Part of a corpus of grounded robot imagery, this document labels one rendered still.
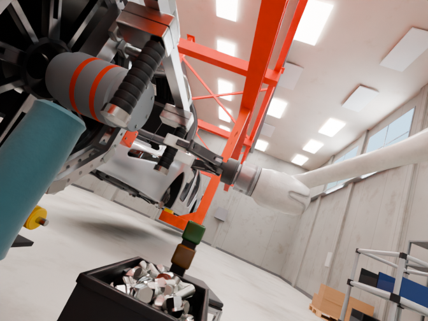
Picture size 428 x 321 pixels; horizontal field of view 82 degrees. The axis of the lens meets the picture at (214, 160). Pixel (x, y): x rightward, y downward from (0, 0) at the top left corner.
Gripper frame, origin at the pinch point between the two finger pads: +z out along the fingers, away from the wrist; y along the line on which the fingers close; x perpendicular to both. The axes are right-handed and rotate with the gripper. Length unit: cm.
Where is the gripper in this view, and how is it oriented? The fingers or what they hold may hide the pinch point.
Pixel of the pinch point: (173, 148)
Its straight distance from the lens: 74.0
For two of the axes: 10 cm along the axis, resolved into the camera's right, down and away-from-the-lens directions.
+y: 0.0, 2.9, 9.6
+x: 4.0, -8.8, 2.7
